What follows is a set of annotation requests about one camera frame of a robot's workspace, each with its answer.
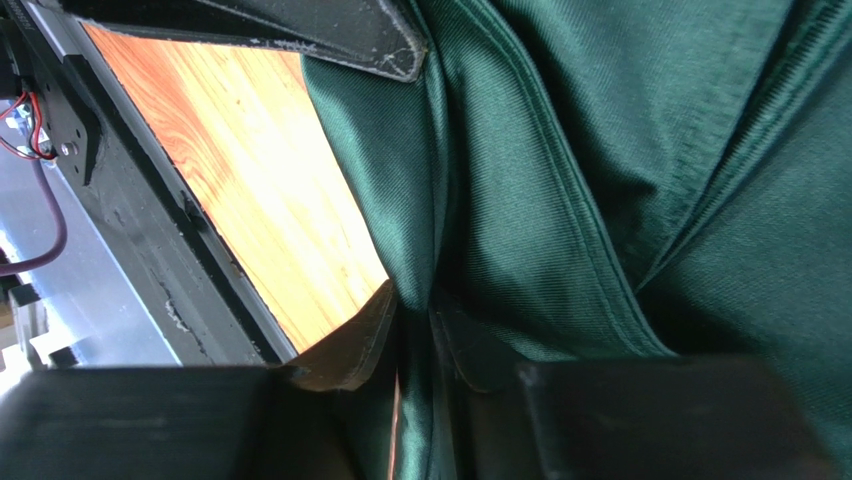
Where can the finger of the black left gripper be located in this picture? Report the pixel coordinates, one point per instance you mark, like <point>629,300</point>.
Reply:
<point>377,37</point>

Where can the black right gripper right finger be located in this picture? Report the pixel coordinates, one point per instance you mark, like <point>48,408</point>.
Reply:
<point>481,430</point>

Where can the dark green cloth napkin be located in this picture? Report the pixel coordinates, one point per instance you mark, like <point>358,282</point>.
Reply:
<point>604,179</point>

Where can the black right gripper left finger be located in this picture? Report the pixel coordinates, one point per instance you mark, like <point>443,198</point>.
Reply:
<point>340,401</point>

